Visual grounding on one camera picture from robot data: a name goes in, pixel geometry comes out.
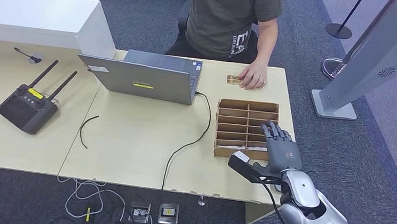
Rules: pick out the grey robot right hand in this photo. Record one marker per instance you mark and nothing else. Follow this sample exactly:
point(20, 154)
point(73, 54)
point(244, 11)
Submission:
point(284, 153)

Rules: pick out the person's left hand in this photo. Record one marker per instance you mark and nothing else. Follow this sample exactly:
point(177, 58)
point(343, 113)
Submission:
point(254, 76)

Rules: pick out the gold ID card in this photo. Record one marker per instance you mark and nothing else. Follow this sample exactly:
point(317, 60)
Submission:
point(233, 80)

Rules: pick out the person's left forearm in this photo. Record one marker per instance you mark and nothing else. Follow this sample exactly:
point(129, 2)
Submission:
point(266, 42)

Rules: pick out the white room key card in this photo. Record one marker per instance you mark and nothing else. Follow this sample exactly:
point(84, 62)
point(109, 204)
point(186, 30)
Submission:
point(232, 146)
point(256, 148)

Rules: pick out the wooden card organizer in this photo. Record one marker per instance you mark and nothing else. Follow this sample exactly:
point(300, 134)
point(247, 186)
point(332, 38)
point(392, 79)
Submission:
point(234, 153)

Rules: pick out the person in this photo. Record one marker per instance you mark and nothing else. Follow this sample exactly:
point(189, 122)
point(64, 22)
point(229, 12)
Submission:
point(223, 17)

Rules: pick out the wooden desk side panel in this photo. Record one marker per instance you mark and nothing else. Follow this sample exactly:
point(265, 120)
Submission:
point(258, 213)

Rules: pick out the chrome stanchion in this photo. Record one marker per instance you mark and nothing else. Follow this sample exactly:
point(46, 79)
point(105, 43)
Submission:
point(330, 67)

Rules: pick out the black office chair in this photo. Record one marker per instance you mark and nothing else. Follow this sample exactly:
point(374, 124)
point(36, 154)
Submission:
point(183, 18)

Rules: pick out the metal desk foot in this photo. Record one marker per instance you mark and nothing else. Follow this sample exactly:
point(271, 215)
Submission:
point(201, 201)

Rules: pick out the black stanchion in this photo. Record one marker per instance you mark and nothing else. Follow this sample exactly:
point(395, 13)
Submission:
point(339, 31)

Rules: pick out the grey laptop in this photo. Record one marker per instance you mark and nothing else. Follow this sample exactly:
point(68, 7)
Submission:
point(144, 78)

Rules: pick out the grey kiosk stand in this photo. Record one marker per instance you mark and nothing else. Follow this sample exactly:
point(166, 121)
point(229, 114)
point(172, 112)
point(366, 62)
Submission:
point(372, 61)

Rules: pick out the floor socket with yellow label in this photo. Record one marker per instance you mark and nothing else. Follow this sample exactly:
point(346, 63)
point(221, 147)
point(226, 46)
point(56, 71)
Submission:
point(168, 213)

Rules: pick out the small black desk microphone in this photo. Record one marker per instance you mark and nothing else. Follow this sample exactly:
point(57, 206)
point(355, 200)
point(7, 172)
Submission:
point(34, 59)

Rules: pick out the white desk shelf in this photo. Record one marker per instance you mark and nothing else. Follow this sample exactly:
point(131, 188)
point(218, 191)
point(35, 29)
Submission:
point(39, 17)

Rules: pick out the black remote controller with antennas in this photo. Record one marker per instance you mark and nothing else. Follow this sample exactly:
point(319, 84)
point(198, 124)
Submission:
point(24, 111)

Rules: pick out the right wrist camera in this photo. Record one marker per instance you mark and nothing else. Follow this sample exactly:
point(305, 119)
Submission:
point(243, 168)

